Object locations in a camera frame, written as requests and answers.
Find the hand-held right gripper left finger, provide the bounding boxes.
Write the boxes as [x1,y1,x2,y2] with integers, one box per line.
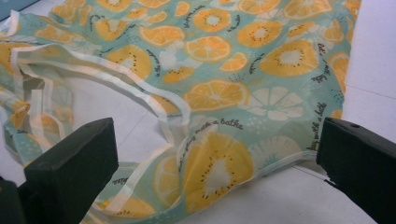
[23,117,120,224]

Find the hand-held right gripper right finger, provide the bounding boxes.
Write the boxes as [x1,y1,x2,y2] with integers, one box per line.
[316,117,396,224]

